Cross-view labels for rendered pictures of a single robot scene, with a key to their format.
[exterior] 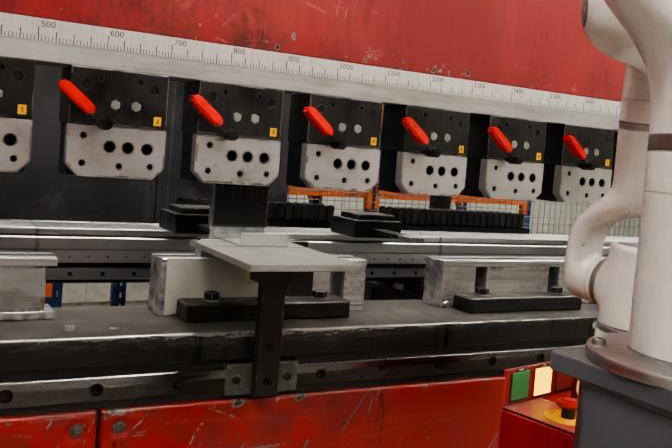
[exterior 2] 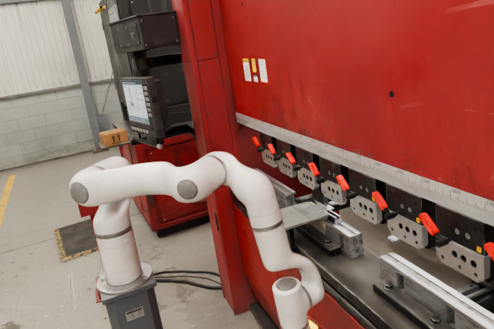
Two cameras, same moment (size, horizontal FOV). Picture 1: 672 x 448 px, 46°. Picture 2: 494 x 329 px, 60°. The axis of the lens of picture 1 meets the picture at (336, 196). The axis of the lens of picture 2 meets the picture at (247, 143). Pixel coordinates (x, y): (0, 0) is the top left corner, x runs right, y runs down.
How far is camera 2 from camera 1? 2.17 m
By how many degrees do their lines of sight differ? 99
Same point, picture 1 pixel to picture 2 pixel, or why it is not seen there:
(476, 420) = not seen: outside the picture
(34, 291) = (284, 202)
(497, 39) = (383, 136)
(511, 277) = (418, 292)
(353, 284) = (346, 245)
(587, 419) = not seen: hidden behind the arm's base
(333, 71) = (323, 147)
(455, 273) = (386, 267)
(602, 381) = not seen: hidden behind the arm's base
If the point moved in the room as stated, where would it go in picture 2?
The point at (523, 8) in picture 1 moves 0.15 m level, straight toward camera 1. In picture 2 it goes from (395, 115) to (341, 119)
